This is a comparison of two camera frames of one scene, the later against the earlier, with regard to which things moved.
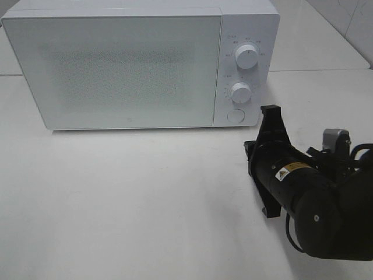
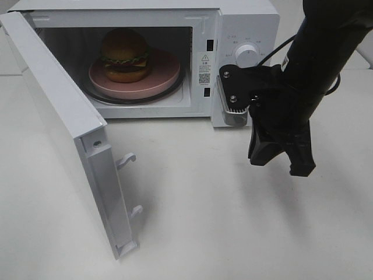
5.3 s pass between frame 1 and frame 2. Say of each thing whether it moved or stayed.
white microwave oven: stayed
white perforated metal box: moved
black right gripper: moved
